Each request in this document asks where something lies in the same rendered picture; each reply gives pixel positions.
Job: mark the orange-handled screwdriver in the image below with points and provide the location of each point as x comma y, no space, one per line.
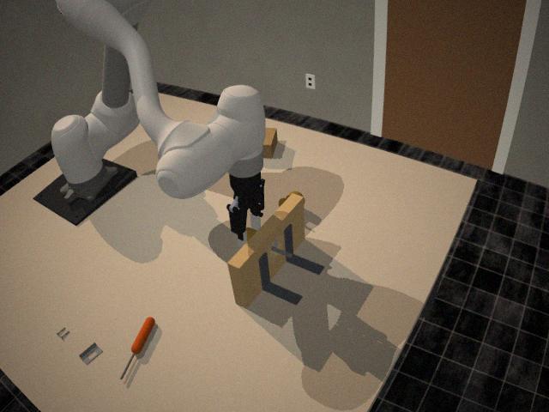
140,340

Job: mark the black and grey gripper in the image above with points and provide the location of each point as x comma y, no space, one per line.
248,194

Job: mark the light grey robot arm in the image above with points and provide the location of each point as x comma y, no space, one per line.
192,157

